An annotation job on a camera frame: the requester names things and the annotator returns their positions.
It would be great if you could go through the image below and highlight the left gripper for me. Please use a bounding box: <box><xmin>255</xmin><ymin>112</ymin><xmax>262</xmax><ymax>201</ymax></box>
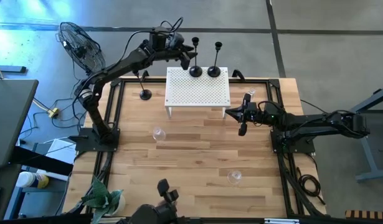
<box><xmin>168</xmin><ymin>30</ymin><xmax>198</xmax><ymax>71</ymax></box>

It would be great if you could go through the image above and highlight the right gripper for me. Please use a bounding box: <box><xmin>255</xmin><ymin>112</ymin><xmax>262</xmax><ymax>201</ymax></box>
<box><xmin>225</xmin><ymin>93</ymin><xmax>261</xmax><ymax>137</ymax></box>

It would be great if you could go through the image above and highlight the tall black candlestick holder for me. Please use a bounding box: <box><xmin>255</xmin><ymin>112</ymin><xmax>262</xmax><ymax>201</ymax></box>
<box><xmin>189</xmin><ymin>36</ymin><xmax>204</xmax><ymax>78</ymax></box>
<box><xmin>132</xmin><ymin>70</ymin><xmax>153</xmax><ymax>101</ymax></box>
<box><xmin>207</xmin><ymin>41</ymin><xmax>223</xmax><ymax>78</ymax></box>

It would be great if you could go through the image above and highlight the white perforated shelf riser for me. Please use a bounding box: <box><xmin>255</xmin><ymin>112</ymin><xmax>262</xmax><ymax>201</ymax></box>
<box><xmin>164</xmin><ymin>67</ymin><xmax>232</xmax><ymax>119</ymax></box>

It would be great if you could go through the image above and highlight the black floor fan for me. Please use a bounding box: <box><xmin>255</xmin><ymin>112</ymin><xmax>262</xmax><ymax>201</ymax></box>
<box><xmin>56</xmin><ymin>21</ymin><xmax>106</xmax><ymax>82</ymax></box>

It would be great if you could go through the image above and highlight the white plant pot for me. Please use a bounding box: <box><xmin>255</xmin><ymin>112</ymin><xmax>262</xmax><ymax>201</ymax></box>
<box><xmin>111</xmin><ymin>194</ymin><xmax>128</xmax><ymax>216</ymax></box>

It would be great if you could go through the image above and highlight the green leafy plant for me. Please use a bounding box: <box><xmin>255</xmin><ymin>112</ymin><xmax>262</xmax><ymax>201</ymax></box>
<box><xmin>80</xmin><ymin>175</ymin><xmax>125</xmax><ymax>224</ymax></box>

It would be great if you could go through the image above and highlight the white paper sheet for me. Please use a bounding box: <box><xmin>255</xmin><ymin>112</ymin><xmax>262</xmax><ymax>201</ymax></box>
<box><xmin>45</xmin><ymin>138</ymin><xmax>77</xmax><ymax>165</ymax></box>

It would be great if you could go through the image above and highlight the black and tan striped bar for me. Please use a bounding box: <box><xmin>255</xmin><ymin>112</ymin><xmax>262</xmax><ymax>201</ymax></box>
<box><xmin>345</xmin><ymin>210</ymin><xmax>383</xmax><ymax>220</ymax></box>

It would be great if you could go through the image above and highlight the dark floor foot bar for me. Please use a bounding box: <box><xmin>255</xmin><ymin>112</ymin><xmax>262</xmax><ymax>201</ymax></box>
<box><xmin>0</xmin><ymin>64</ymin><xmax>27</xmax><ymax>74</ymax></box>

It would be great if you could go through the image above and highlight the black desk board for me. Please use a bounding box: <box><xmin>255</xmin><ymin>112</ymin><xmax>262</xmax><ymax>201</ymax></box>
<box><xmin>10</xmin><ymin>146</ymin><xmax>74</xmax><ymax>177</ymax></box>

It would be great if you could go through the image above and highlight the grey side table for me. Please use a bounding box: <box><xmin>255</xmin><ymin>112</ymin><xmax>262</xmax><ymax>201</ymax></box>
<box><xmin>0</xmin><ymin>79</ymin><xmax>39</xmax><ymax>169</ymax></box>

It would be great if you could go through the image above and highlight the coiled black cable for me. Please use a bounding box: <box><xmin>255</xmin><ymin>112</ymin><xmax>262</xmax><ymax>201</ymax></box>
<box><xmin>298</xmin><ymin>167</ymin><xmax>326</xmax><ymax>206</ymax></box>

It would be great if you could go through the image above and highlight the blue-grey table leg frame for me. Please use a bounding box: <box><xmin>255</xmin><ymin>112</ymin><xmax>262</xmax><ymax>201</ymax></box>
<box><xmin>349</xmin><ymin>85</ymin><xmax>383</xmax><ymax>184</ymax></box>

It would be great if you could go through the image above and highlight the white power cord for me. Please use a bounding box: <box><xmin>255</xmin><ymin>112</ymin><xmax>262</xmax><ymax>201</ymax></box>
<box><xmin>32</xmin><ymin>98</ymin><xmax>52</xmax><ymax>113</ymax></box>

